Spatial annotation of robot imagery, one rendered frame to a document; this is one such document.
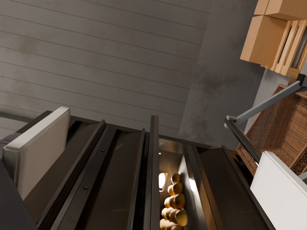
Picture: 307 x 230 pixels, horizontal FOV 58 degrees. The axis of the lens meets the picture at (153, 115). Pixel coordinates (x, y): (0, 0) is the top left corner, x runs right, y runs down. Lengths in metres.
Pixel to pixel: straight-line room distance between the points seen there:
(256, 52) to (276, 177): 3.26
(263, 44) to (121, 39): 1.75
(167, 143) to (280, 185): 1.64
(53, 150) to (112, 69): 3.67
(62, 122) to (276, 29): 3.37
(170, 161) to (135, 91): 2.12
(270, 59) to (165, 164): 2.07
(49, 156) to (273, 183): 0.13
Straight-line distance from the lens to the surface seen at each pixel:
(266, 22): 3.45
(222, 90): 3.92
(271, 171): 0.19
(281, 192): 0.17
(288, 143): 1.88
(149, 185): 0.95
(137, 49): 3.77
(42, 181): 1.18
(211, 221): 1.15
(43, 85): 4.12
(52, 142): 0.16
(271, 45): 3.48
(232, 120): 1.10
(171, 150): 1.82
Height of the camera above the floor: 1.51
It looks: 3 degrees down
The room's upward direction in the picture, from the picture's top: 78 degrees counter-clockwise
